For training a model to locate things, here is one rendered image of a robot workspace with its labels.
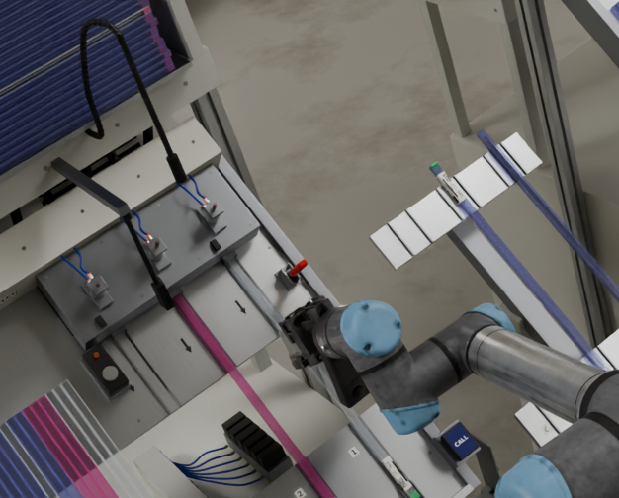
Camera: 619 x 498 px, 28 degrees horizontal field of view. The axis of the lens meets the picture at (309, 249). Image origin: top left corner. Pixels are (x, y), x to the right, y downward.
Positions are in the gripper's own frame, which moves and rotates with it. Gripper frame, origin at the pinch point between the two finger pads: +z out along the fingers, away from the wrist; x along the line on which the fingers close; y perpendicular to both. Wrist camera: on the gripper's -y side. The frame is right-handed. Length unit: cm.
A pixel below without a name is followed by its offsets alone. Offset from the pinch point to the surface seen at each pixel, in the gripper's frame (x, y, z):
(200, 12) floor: -155, 104, 346
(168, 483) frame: 24.2, -10.6, 36.4
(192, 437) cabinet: 14, -8, 49
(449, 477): -6.6, -29.2, -7.1
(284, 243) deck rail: -8.9, 15.8, 4.1
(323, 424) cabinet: -5.4, -18.5, 32.3
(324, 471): 9.0, -16.9, -3.7
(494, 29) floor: -202, 24, 218
